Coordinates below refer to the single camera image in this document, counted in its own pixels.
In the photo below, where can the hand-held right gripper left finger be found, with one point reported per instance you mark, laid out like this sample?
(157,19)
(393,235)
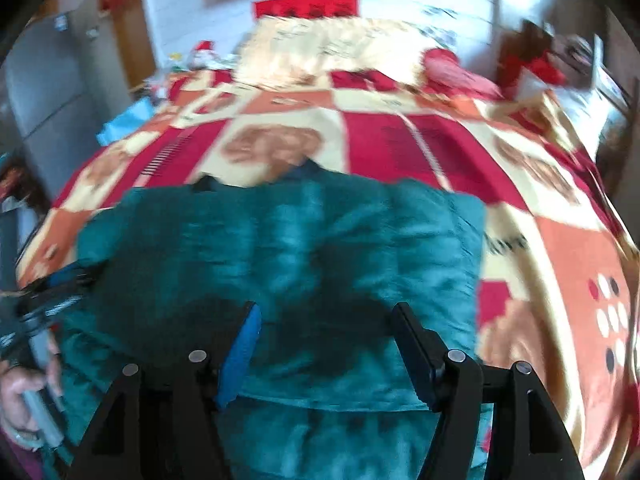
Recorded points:
(245,355)

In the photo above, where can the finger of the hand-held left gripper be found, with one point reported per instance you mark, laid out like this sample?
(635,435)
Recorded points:
(60,306)
(75,275)

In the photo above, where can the person's left hand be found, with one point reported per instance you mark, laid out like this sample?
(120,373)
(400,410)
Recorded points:
(17,395)

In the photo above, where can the red and white toy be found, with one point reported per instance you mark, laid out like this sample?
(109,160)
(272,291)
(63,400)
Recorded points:
(204,54)

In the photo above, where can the red and cream printed blanket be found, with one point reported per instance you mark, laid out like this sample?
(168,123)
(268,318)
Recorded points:
(400,140)

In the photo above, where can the wooden furniture frame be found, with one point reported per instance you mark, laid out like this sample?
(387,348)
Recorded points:
(620,125)

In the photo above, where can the red cloth bundle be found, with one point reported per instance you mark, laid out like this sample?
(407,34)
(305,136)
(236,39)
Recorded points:
(542,67)

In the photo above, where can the white pillow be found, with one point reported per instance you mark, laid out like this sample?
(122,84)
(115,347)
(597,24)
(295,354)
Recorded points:
(580,110)

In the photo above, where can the red wall banner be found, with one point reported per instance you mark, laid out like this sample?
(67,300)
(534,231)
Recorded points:
(305,7)

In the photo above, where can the light blue cloth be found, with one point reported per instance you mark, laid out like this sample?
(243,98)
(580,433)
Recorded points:
(125,122)

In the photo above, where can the teal quilted puffer jacket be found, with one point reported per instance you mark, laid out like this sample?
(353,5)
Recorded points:
(300,240)

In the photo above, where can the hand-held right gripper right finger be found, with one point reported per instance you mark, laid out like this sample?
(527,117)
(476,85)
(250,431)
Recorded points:
(415,355)

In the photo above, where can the grey refrigerator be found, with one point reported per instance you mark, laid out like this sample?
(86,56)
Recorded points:
(45,90)

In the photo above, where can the red ruffled pillow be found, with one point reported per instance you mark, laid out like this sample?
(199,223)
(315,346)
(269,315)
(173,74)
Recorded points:
(460,75)

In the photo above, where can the cream embroidered pillow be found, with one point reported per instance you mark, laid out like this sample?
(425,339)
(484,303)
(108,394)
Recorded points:
(325,45)

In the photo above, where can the wooden door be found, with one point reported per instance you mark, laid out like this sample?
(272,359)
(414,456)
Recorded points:
(132,45)

